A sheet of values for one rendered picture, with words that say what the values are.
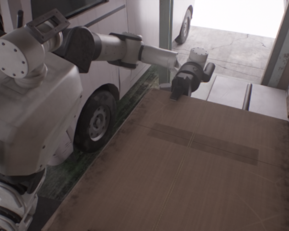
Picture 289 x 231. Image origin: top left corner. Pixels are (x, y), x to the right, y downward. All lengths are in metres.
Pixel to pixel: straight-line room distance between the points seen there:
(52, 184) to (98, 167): 1.42
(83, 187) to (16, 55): 0.27
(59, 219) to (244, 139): 0.43
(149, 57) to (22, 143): 0.57
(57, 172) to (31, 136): 1.53
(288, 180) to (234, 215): 0.14
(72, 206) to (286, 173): 0.43
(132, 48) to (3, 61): 0.52
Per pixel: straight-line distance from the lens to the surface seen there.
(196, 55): 0.79
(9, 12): 1.13
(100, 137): 1.90
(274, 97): 2.62
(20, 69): 0.38
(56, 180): 1.89
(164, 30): 2.15
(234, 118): 0.60
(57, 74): 0.49
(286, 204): 0.48
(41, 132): 0.42
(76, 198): 0.45
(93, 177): 0.46
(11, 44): 0.36
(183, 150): 0.49
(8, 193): 0.77
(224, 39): 4.12
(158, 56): 0.83
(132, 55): 0.82
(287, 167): 0.54
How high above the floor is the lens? 1.48
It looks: 42 degrees down
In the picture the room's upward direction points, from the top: 3 degrees counter-clockwise
